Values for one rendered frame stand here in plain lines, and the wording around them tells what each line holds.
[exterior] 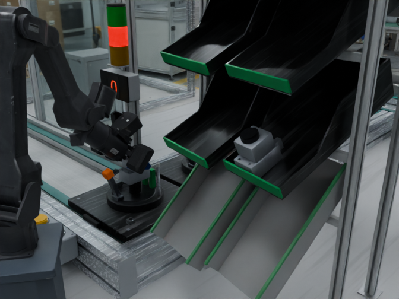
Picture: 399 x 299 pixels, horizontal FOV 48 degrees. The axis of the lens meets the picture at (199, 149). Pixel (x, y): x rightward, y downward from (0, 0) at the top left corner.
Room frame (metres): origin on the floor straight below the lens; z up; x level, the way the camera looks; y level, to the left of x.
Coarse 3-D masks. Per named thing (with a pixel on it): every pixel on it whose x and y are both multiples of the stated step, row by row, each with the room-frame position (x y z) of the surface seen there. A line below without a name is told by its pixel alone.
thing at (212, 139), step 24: (216, 72) 0.86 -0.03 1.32; (216, 96) 0.86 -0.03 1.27; (240, 96) 0.87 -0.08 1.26; (264, 96) 0.76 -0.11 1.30; (192, 120) 0.82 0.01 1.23; (216, 120) 0.82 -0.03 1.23; (240, 120) 0.79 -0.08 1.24; (168, 144) 0.78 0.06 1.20; (192, 144) 0.77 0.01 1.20; (216, 144) 0.74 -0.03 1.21
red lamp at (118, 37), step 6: (108, 30) 1.19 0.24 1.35; (114, 30) 1.17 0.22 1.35; (120, 30) 1.18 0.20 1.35; (126, 30) 1.19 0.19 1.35; (114, 36) 1.17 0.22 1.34; (120, 36) 1.18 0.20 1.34; (126, 36) 1.19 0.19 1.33; (114, 42) 1.17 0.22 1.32; (120, 42) 1.18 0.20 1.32; (126, 42) 1.19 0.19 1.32
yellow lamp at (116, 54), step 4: (112, 48) 1.18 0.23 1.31; (116, 48) 1.17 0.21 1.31; (120, 48) 1.17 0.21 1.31; (124, 48) 1.18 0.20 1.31; (128, 48) 1.20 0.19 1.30; (112, 52) 1.18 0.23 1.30; (116, 52) 1.17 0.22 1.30; (120, 52) 1.17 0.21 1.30; (124, 52) 1.18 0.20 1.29; (128, 52) 1.20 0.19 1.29; (112, 56) 1.18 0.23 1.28; (116, 56) 1.17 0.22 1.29; (120, 56) 1.17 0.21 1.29; (124, 56) 1.18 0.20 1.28; (128, 56) 1.19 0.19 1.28; (112, 60) 1.18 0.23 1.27; (116, 60) 1.17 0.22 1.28; (120, 60) 1.17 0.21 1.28; (124, 60) 1.18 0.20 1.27; (128, 60) 1.19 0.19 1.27; (112, 64) 1.18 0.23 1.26; (116, 64) 1.17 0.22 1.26; (120, 64) 1.17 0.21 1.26; (124, 64) 1.18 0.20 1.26; (128, 64) 1.19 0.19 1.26
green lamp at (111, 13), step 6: (108, 12) 1.18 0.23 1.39; (114, 12) 1.17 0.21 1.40; (120, 12) 1.18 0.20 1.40; (108, 18) 1.18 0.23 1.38; (114, 18) 1.17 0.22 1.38; (120, 18) 1.18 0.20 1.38; (126, 18) 1.20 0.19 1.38; (108, 24) 1.19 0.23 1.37; (114, 24) 1.17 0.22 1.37; (120, 24) 1.18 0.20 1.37; (126, 24) 1.19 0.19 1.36
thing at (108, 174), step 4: (108, 168) 0.93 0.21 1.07; (104, 172) 0.92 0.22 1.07; (108, 172) 0.92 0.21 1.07; (112, 172) 0.93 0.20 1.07; (116, 172) 0.94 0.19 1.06; (104, 176) 0.92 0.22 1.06; (108, 176) 0.92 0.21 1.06; (112, 176) 0.93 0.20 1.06; (108, 180) 0.93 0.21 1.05; (112, 180) 0.93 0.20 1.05; (112, 184) 0.93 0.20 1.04; (112, 188) 0.93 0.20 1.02; (116, 188) 0.93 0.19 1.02; (116, 192) 0.93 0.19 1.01; (116, 196) 0.94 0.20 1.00
